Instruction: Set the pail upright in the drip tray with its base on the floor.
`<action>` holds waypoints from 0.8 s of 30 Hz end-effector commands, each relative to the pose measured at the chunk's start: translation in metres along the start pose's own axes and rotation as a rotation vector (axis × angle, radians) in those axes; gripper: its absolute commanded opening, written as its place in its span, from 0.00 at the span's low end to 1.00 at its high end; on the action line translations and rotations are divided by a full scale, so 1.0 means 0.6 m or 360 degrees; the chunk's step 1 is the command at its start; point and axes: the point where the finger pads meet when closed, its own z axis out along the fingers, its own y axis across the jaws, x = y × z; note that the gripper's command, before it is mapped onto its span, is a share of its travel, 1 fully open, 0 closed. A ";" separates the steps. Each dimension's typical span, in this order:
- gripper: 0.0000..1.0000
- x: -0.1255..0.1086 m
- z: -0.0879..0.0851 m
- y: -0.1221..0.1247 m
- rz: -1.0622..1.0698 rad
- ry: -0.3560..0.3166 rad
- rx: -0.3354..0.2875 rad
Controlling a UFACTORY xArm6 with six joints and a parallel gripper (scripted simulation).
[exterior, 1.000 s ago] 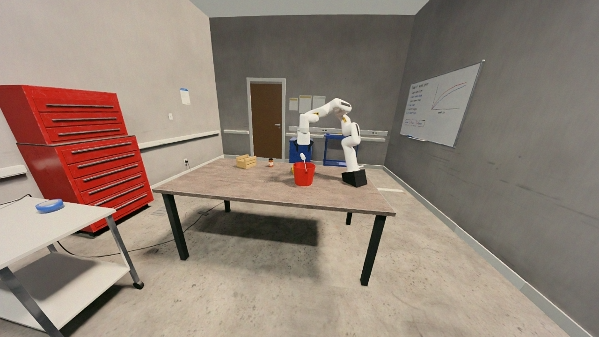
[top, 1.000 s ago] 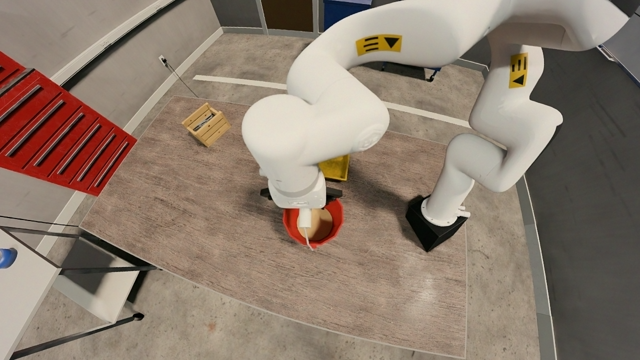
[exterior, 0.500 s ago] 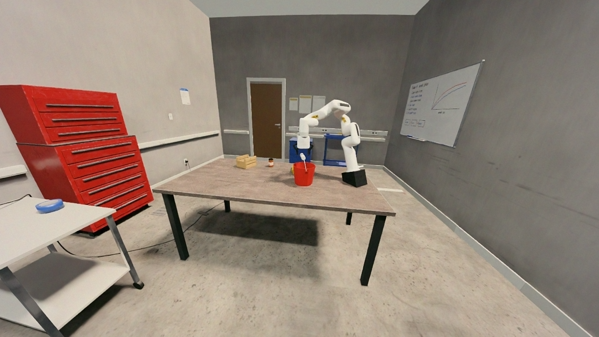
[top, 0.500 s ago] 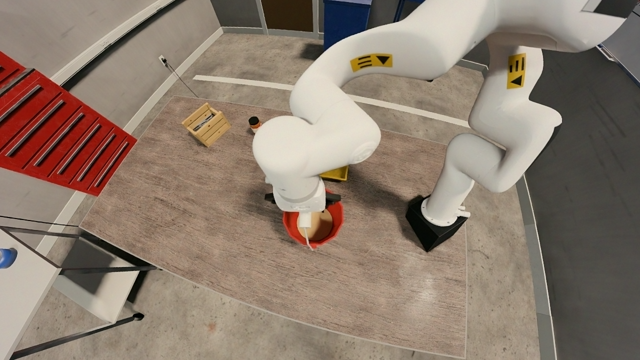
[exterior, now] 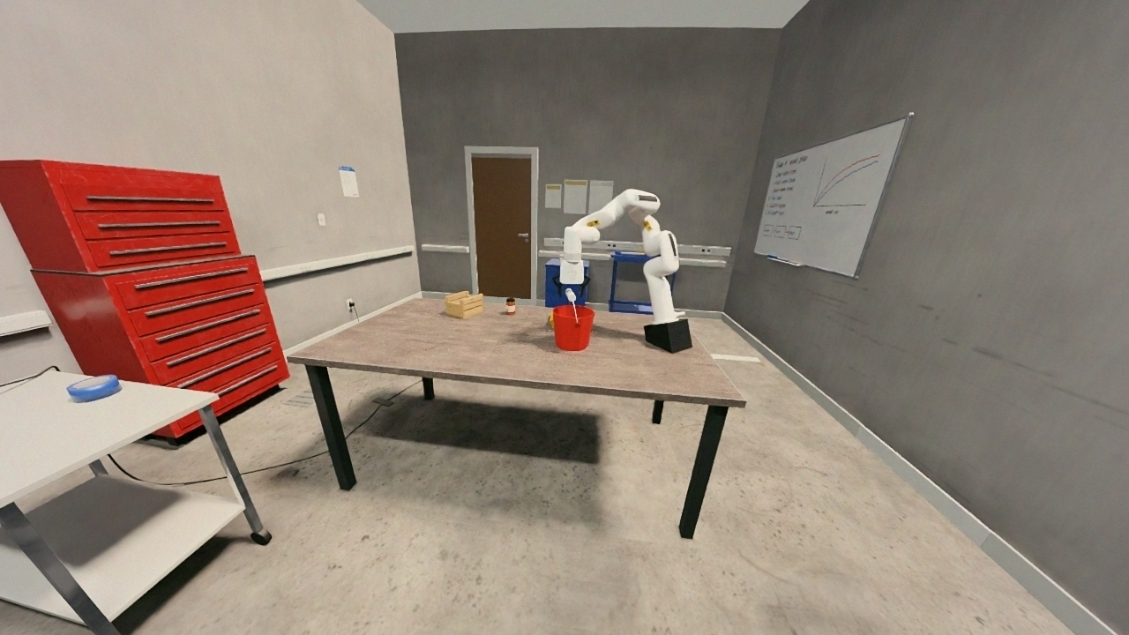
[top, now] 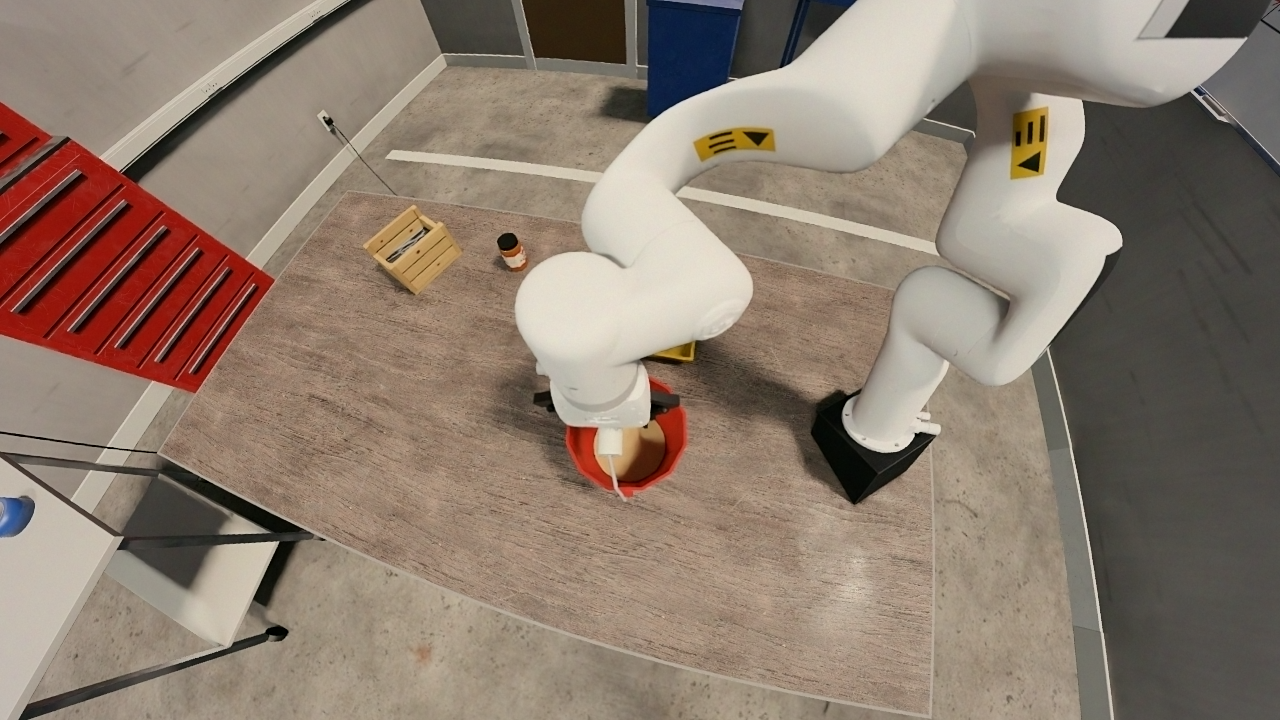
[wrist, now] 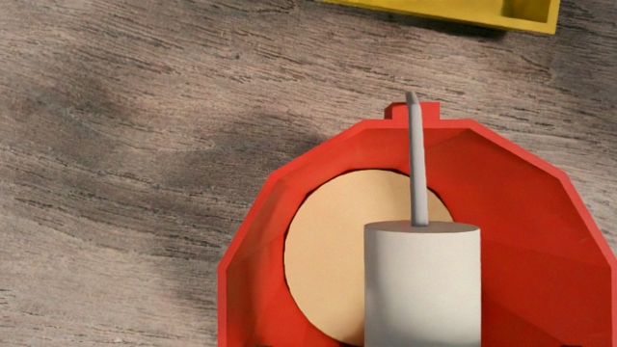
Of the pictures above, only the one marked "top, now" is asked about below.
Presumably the light wooden slatted crate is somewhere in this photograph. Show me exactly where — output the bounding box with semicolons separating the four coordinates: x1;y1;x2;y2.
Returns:
364;205;463;295

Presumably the yellow shallow tray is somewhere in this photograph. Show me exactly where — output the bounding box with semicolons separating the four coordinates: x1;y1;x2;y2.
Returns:
648;341;695;363

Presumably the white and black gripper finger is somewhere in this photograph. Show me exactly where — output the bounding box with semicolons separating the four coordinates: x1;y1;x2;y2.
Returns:
649;389;680;420
532;389;557;413

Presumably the small orange jar with black lid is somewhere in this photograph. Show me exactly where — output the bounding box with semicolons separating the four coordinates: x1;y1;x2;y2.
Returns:
497;233;529;272

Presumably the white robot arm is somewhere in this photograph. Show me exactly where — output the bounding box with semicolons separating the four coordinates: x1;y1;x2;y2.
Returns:
515;0;1270;454

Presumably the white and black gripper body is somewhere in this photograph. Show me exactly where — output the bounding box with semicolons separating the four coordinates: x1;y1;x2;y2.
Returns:
550;359;652;427

